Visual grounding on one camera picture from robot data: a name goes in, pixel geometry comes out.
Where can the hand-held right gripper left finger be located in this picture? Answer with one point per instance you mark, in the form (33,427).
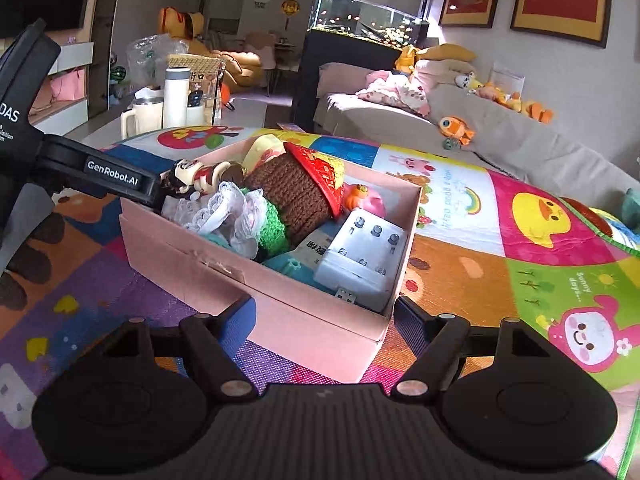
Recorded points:
(239,322)

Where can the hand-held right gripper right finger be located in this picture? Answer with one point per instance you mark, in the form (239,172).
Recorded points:
(411,312)

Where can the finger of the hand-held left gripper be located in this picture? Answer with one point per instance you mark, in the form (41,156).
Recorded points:
(110,175)

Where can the pink cardboard box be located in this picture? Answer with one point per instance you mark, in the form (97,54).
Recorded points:
(300,320)

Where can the teal hand fan toy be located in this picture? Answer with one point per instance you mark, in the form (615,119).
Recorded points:
(290,267)

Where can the white battery charger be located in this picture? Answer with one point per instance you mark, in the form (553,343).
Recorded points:
(362,255)

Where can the cartoon figurine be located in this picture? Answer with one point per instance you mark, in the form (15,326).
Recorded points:
(197,177)

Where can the printed snack packet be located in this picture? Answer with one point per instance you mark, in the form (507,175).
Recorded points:
(320,252)

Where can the white lace cloth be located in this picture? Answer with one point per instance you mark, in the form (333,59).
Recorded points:
(227,215)

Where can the pink toy camera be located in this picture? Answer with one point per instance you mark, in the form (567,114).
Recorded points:
(365,202)

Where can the crocheted doll with red hat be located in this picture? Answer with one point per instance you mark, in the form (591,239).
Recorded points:
(295,195)

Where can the white coffee table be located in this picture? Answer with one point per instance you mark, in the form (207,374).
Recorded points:
(100,132)

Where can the pink bag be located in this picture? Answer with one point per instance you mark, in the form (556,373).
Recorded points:
(67,87)

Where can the white shelf unit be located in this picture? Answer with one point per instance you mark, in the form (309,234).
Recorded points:
(70,55)

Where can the white thermos bottle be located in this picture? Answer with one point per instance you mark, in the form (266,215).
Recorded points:
(176,97)

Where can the clear plastic bag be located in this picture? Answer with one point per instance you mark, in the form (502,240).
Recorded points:
(150,57)

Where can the colourful printed blanket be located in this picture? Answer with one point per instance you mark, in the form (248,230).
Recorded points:
(460,195)

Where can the wicker basket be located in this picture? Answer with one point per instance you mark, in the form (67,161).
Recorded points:
(200,72)

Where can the big yellow plush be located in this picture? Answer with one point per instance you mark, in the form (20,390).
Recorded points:
(200,35)

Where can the small green toy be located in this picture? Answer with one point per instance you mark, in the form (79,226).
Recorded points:
(450,145)

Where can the orange fish plush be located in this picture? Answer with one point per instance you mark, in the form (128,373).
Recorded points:
(456,130)

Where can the pink chair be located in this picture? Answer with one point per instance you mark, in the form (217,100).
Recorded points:
(262,52)

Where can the grey sofa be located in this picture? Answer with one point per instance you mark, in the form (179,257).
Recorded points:
(525,150)

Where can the orange and yellow plush toy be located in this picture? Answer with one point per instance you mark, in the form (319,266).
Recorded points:
(517,102)

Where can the white duck plush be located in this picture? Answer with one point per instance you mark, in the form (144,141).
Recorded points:
(467,81)

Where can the black tank cabinet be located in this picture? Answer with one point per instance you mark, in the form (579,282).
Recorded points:
(330,80)

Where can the teal cloth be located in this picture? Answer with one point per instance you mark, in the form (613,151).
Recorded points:
(632,205)

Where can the white card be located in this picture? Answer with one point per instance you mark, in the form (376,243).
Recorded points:
(509,76)

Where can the yellow pillow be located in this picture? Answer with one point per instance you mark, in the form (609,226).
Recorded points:
(447,53)

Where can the fish tank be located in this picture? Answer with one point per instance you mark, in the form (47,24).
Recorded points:
(365,20)

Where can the large framed red picture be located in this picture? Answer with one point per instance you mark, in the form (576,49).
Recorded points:
(562,0)

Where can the orange wall ornament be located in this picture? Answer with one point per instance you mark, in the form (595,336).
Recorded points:
(288,10)

